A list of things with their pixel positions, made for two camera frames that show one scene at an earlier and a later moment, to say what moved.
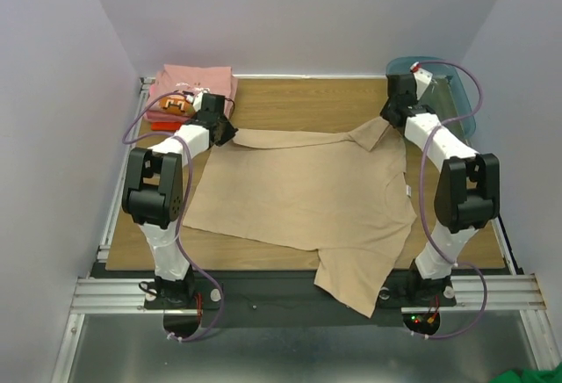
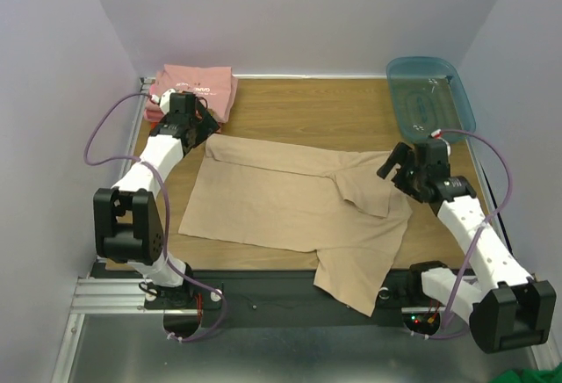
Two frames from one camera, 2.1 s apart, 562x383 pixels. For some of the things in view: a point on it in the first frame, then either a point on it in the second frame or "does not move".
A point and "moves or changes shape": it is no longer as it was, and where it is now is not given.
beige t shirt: x=333 y=192 moves or changes shape
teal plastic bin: x=446 y=93 does not move
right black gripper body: x=390 y=115 -> x=406 y=172
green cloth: x=530 y=376 does not move
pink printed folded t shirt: x=172 y=79 does not move
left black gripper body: x=227 y=131 -> x=206 y=126
